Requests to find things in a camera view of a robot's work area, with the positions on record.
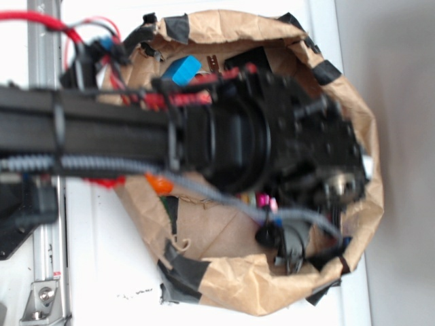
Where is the blue rectangular box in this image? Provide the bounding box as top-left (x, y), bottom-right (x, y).
top-left (162, 56), bottom-right (201, 86)

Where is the red cable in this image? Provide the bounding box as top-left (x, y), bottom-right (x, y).
top-left (0, 10), bottom-right (123, 86)

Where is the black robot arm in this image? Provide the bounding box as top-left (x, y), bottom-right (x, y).
top-left (1, 69), bottom-right (368, 209)

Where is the metal corner bracket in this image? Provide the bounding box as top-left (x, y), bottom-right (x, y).
top-left (19, 280), bottom-right (67, 325)

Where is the grey spiral wrapped cable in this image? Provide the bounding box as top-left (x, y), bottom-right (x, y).
top-left (0, 153), bottom-right (344, 245)

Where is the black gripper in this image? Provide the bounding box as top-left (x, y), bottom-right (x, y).
top-left (244, 71), bottom-right (368, 218)

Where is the aluminium frame rail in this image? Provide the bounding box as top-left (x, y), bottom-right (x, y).
top-left (18, 0), bottom-right (72, 326)

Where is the multicolored twisted rope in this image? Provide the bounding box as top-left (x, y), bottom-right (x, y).
top-left (237, 190), bottom-right (278, 212)

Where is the brown paper bag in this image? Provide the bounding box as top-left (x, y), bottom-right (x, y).
top-left (115, 10), bottom-right (384, 316)

